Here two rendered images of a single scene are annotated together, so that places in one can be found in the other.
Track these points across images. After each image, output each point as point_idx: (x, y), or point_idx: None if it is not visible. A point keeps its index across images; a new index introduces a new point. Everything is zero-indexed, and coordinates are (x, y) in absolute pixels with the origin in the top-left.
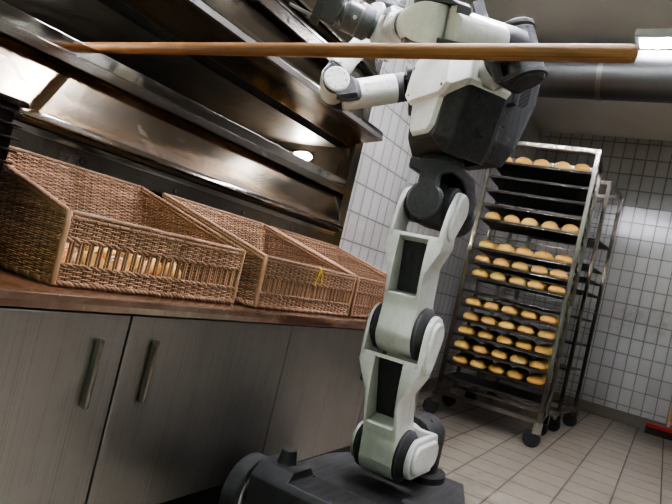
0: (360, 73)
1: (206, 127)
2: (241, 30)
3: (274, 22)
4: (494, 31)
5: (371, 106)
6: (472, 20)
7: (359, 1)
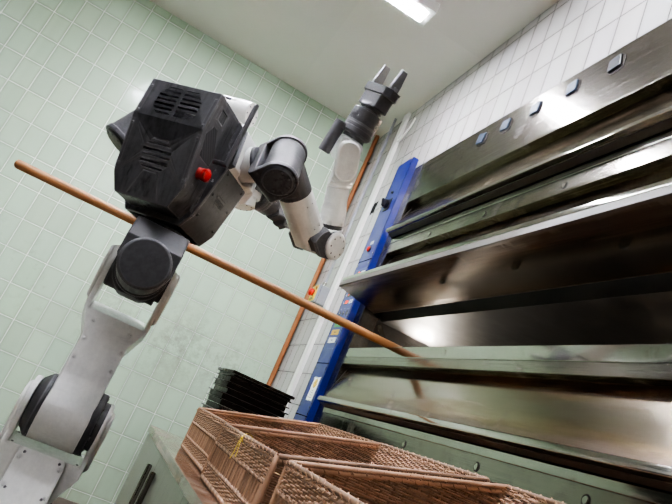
0: None
1: (444, 366)
2: (423, 256)
3: (559, 204)
4: None
5: (293, 227)
6: None
7: None
